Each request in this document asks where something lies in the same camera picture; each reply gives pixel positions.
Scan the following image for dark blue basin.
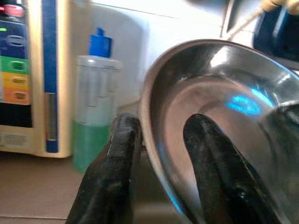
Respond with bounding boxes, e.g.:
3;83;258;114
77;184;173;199
253;4;299;61

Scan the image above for blue-capped green soap bottle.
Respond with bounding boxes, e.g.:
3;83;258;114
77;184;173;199
72;28;123;175

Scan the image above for beige tap filter head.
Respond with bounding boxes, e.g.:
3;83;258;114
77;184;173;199
261;0;299;12

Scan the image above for grey metal faucet pipe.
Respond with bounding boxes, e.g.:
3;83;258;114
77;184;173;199
221;0;243;38

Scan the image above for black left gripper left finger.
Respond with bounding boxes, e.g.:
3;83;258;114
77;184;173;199
65;114;143;224

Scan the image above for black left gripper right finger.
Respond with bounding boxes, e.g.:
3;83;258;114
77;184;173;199
183;113;281;224

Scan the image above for beige water ionizer machine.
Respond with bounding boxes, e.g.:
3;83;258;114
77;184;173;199
0;0;72;159

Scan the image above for white faucet hose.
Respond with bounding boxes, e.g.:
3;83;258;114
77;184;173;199
224;4;267;40

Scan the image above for round steel plate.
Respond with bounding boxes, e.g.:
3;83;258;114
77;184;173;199
139;39;299;224

